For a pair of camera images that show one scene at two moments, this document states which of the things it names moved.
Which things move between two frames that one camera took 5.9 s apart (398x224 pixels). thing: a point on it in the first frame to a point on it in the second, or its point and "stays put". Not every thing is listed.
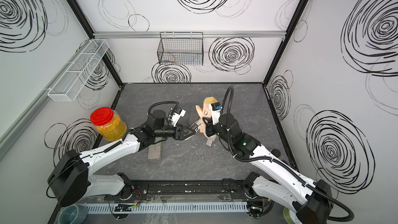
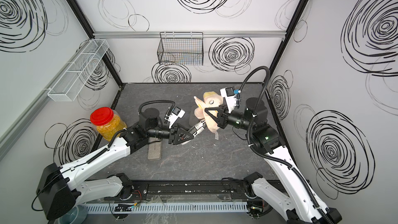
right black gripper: [209, 127] to [222, 116]
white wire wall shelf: [70, 83] stays put
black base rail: [186, 190] stays put
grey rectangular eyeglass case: [155, 150] stays put
